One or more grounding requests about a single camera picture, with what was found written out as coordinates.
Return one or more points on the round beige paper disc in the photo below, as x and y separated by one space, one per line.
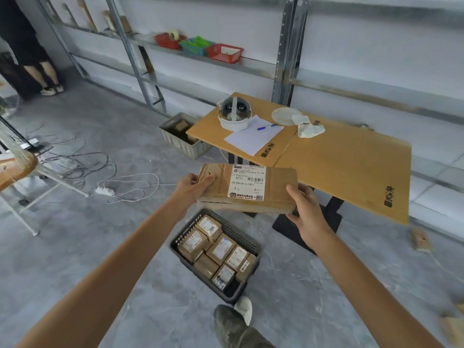
284 115

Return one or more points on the green and blue plastic basket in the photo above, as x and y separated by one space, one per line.
195 46

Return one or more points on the person's right thumb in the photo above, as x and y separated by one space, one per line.
294 193

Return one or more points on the crumpled white tissue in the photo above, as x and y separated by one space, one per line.
310 129

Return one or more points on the small cardboard box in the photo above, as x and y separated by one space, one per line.
421 241
453 324

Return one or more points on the pile of small cardboard boxes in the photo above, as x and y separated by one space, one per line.
217 250

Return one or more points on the black table base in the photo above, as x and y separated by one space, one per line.
326 221

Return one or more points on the dark grey plastic basket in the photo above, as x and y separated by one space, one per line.
250 246

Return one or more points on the person's leg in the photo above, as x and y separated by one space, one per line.
235 331

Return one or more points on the person's right forearm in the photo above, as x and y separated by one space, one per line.
366 289

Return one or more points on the roll of tape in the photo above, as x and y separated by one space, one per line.
174 34

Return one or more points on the large brown cardboard sheet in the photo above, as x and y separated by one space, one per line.
344 159

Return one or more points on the white paper sheet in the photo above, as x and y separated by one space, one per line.
253 137

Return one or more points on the person's left hand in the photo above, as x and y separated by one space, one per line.
188 192

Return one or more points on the white power strip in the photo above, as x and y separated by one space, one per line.
105 191

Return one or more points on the white headset with dark visor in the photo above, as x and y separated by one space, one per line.
235 114

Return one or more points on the row of cardboard pieces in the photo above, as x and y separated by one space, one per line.
90 16

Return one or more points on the white shoe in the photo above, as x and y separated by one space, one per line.
244 309

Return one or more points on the blue pen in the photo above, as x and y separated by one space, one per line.
267 127

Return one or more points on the person's left thumb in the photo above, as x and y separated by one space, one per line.
206 179

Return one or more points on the grey plastic crate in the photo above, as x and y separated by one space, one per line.
181 141

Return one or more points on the person's right hand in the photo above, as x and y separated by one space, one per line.
310 217

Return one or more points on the wooden stool seat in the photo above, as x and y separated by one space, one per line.
16 170

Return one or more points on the red plastic basket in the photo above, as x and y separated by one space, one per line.
224 54
166 42

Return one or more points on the person's left forearm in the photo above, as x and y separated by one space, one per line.
108 271

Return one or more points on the metal shelf rack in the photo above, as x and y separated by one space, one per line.
290 47

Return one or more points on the cardboard parcel white label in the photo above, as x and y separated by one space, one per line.
250 188

